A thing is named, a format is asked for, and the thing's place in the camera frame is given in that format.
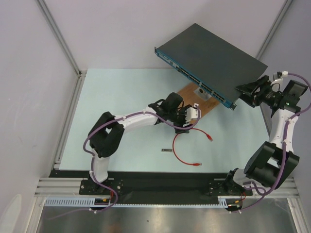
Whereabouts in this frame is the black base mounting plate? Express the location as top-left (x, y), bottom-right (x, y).
top-left (50, 170), bottom-right (246, 205)

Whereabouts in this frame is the white slotted cable duct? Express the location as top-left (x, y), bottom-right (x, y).
top-left (45, 197), bottom-right (115, 207)

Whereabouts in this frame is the metal stand bracket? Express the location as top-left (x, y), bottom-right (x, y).
top-left (194, 88), bottom-right (211, 101)

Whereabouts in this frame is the red ethernet patch cable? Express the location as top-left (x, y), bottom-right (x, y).
top-left (172, 128), bottom-right (214, 167)

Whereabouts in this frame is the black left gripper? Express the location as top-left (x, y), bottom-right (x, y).
top-left (168, 105), bottom-right (192, 134)

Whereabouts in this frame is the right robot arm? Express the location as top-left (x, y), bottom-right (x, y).
top-left (224, 71), bottom-right (311, 196)

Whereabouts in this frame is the wooden base board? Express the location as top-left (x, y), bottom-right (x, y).
top-left (177, 83), bottom-right (220, 119)

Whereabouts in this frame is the aluminium frame rail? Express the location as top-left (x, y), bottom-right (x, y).
top-left (35, 178), bottom-right (82, 197)

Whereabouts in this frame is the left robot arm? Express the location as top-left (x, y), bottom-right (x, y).
top-left (83, 92), bottom-right (200, 194)

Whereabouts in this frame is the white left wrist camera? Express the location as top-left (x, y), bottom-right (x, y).
top-left (185, 103), bottom-right (200, 123)

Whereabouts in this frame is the blue network switch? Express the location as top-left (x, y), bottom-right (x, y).
top-left (155, 23), bottom-right (267, 110)

